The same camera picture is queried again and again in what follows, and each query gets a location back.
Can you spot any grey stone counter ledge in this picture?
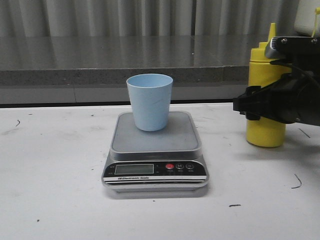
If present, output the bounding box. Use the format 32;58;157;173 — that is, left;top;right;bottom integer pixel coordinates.
0;34;268;106

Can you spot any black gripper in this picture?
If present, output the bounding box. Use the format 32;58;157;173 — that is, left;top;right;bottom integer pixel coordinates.
232;36;320;125

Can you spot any light blue plastic cup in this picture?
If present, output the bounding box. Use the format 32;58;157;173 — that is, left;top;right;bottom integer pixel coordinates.
126;73;173;132

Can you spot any silver digital kitchen scale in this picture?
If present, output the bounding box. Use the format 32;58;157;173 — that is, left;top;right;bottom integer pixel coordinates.
101;111;210;199

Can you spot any white container on ledge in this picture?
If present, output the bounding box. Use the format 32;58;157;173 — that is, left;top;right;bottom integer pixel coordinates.
294;0;320;36

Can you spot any yellow squeeze bottle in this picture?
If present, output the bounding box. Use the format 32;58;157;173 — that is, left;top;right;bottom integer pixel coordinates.
245;7;320;148

